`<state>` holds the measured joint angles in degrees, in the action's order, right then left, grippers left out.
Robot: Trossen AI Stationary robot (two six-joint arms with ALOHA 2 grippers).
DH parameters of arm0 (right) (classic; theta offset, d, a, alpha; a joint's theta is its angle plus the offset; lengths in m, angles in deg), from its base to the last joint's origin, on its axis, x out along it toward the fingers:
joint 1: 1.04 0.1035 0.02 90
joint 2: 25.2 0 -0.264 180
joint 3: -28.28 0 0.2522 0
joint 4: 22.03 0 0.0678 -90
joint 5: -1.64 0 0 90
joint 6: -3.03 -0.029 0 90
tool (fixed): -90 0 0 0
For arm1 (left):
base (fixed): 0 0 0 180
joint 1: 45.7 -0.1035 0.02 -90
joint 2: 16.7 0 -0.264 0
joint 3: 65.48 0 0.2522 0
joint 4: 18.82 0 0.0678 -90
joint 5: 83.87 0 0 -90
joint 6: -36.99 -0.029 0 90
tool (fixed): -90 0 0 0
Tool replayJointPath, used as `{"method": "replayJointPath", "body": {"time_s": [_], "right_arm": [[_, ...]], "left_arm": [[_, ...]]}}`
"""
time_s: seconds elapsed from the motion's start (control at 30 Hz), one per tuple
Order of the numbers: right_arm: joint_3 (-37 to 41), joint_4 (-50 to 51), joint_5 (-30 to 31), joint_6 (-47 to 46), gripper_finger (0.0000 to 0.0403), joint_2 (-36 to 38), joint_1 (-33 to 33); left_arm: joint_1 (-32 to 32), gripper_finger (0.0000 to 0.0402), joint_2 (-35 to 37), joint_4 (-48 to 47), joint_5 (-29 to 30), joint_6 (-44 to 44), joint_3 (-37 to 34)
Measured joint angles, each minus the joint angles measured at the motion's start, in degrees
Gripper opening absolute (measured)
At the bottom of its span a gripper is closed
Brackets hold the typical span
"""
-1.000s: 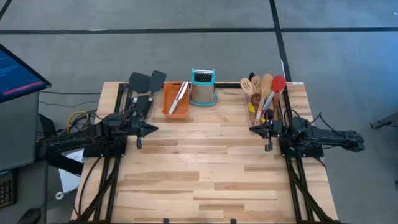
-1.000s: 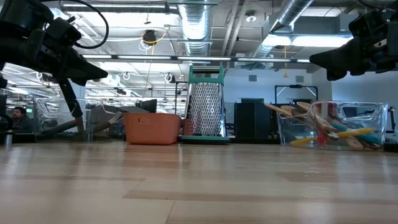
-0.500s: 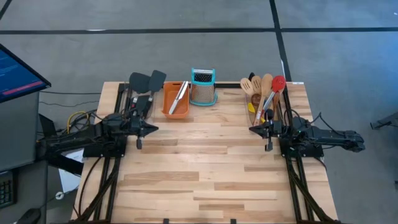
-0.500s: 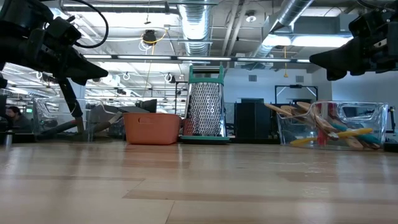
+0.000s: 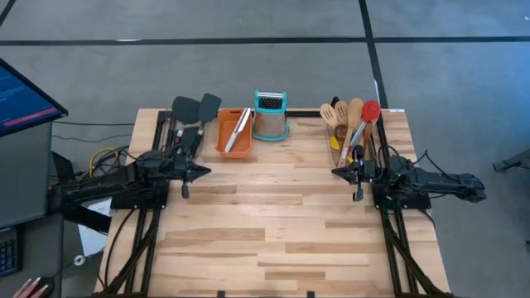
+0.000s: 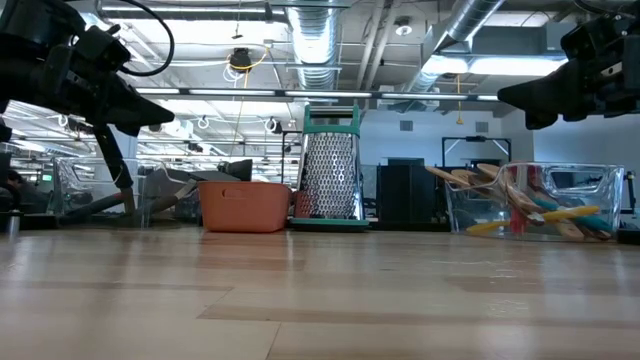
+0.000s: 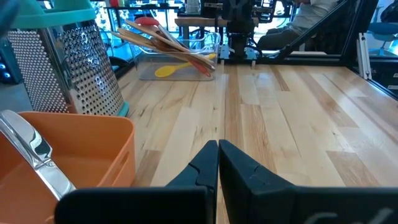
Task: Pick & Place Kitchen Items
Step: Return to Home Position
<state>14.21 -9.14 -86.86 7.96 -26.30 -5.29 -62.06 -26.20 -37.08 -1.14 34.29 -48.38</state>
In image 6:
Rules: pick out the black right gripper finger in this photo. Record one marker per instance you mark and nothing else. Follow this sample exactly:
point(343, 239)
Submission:
point(545, 95)

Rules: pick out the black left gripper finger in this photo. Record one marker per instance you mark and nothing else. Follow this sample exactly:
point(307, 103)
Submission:
point(140, 112)

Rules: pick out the large black wide spatula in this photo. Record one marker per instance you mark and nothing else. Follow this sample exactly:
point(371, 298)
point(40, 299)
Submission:
point(112, 160)

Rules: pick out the large labelled wooden spoon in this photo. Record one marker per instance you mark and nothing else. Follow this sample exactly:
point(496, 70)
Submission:
point(492, 172)

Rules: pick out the black square-head spatula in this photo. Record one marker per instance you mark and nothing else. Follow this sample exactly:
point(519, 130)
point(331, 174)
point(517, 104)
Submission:
point(215, 175)

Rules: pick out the oval slotted wooden spoon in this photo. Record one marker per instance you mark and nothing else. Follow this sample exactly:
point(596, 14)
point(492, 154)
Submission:
point(465, 175)

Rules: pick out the yellow silicone spoon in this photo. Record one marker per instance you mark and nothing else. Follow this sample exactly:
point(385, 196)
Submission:
point(570, 214)

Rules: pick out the red slotted spoon steel shank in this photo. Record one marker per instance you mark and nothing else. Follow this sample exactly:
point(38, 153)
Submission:
point(517, 225)

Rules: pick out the wooden fork spoon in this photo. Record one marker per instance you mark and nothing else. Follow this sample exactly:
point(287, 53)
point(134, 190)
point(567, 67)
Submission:
point(570, 231)

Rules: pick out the small brown wooden spoon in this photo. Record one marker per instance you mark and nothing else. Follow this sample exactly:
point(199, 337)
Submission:
point(602, 235)

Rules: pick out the white support column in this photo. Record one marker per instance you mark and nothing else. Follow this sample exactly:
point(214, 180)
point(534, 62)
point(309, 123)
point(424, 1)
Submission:
point(131, 147)

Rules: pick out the clear plastic bin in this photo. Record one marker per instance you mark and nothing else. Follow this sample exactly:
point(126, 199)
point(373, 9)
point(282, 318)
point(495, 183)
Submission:
point(80, 180)
point(605, 195)

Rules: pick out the black room monitor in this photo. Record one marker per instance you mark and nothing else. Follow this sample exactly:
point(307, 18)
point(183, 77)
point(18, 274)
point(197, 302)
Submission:
point(242, 167)

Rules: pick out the orange plastic bin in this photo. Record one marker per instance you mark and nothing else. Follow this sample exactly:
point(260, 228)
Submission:
point(245, 205)

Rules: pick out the long ceiling light strip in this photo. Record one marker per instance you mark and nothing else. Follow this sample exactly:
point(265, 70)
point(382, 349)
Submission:
point(325, 94)

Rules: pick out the teal steel box grater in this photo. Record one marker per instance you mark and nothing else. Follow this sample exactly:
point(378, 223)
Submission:
point(330, 170)

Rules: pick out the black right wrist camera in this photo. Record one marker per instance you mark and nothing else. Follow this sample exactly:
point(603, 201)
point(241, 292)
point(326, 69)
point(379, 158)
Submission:
point(541, 121)

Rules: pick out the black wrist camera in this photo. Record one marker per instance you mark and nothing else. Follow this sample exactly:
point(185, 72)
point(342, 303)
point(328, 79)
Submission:
point(541, 121)
point(102, 47)

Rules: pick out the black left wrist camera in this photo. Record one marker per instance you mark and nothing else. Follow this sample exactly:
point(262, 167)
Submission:
point(102, 47)

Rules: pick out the black room rig frame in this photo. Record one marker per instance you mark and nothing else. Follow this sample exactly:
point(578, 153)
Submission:
point(475, 138)

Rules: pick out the slanted silver ventilation duct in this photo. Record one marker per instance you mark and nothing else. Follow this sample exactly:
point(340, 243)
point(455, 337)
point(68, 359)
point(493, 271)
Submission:
point(472, 17)

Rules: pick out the silver metal post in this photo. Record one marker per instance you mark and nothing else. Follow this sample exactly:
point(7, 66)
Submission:
point(13, 224)

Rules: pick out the wide silver ventilation duct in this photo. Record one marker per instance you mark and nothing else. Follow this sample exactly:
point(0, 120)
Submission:
point(315, 45)

